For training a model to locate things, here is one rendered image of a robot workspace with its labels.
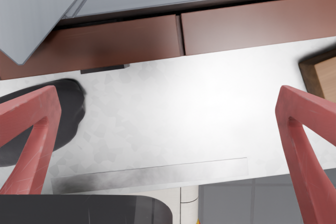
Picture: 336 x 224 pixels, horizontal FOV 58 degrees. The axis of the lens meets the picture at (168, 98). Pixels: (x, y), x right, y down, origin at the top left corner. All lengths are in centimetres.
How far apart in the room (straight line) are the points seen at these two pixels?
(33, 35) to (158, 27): 11
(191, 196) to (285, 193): 49
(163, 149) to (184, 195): 49
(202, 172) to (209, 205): 81
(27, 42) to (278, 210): 121
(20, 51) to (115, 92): 20
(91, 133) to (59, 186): 10
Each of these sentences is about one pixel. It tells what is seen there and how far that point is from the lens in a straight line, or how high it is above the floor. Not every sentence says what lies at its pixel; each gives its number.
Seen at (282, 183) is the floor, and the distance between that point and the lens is 131.
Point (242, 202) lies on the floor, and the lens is 130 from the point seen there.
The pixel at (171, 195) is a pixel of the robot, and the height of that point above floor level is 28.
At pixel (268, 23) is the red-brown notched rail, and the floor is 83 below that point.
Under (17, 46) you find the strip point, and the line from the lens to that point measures 28.
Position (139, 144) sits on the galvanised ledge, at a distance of 46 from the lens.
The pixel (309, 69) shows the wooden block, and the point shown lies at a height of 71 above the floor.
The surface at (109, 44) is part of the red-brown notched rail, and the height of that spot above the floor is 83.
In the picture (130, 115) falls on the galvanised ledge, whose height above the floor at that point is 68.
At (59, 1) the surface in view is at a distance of 27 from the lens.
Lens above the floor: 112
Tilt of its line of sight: 81 degrees down
